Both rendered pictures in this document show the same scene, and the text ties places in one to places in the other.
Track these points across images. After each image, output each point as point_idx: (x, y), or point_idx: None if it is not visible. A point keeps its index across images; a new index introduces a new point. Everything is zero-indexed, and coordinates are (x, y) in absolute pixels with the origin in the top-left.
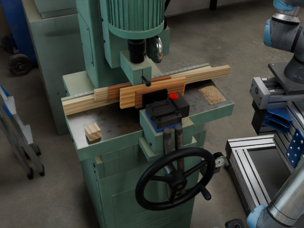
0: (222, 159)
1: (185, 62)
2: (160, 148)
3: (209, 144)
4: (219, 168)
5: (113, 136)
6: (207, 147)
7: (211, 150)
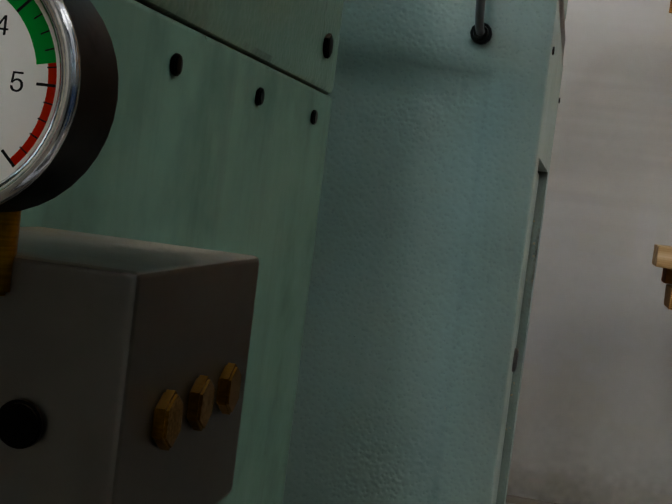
0: (16, 49)
1: None
2: None
3: (244, 258)
4: (86, 477)
5: None
6: (168, 250)
7: (171, 256)
